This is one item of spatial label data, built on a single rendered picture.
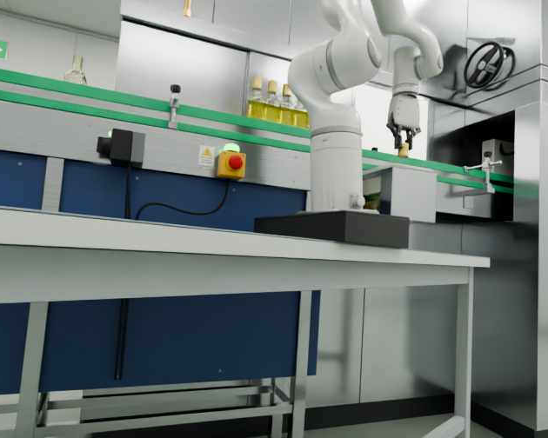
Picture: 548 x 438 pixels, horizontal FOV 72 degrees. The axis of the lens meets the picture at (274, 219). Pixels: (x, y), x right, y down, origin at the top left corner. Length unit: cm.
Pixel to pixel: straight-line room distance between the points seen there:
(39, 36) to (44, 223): 449
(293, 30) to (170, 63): 55
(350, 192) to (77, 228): 58
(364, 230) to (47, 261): 54
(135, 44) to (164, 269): 114
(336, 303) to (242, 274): 106
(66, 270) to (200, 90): 114
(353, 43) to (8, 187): 90
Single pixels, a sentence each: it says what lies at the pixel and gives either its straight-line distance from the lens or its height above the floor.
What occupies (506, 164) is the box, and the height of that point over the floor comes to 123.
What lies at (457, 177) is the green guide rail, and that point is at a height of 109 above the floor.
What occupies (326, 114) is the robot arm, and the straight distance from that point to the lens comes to 89.
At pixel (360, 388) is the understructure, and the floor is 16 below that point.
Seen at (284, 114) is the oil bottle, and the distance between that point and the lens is 140.
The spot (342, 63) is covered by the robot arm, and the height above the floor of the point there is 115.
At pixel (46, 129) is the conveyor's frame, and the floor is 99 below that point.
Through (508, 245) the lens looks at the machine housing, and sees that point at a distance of 192.
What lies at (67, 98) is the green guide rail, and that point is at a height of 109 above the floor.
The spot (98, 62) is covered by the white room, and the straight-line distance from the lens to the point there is 476.
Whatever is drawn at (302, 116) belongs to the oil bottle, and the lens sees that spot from 143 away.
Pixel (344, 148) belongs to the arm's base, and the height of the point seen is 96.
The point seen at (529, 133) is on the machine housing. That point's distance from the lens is 195.
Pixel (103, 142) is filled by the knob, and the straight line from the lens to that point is 107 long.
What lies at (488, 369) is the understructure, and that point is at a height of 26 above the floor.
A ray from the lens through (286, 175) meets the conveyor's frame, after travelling 121.
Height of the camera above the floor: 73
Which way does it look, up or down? 5 degrees up
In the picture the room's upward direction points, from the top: 4 degrees clockwise
